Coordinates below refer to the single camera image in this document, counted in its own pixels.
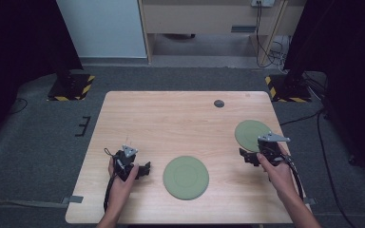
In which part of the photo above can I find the white power strip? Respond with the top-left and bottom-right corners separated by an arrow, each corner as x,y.
250,0 -> 276,9

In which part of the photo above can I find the black striped stand base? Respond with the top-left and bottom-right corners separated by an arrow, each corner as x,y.
264,73 -> 313,104
47,72 -> 96,103

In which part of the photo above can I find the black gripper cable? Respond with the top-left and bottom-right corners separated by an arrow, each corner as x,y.
103,147 -> 117,214
284,154 -> 305,201

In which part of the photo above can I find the person's left hand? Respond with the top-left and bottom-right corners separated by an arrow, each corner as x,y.
107,157 -> 140,205

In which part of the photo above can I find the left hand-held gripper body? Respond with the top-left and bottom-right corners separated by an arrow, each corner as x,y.
112,144 -> 141,182

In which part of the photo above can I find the dark curtain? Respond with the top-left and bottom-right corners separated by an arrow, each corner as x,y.
282,0 -> 365,188
0,0 -> 84,150

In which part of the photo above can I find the black hanging cable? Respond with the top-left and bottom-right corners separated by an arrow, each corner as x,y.
254,1 -> 280,68

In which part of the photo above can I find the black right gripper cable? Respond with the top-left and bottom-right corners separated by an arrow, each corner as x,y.
284,154 -> 305,201

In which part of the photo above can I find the light wooden cabinet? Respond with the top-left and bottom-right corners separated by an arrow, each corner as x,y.
138,0 -> 308,66

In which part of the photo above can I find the white panel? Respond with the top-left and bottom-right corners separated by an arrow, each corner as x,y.
55,0 -> 148,59

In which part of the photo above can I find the person's right hand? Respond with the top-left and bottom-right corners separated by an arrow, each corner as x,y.
256,151 -> 295,200

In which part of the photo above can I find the green round plate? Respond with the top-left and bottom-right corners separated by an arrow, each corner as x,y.
163,155 -> 210,201
234,119 -> 273,153

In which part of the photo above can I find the thin black floor cable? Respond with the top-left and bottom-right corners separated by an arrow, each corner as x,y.
10,97 -> 29,116

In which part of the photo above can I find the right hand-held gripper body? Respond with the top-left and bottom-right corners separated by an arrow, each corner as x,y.
256,132 -> 292,166

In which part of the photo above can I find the white cable bundle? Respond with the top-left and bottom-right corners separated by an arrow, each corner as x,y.
270,35 -> 292,70

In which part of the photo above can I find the long black floor cable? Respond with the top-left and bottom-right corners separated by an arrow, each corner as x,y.
279,106 -> 357,228

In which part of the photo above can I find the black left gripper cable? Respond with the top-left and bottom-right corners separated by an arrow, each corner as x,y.
103,147 -> 117,214

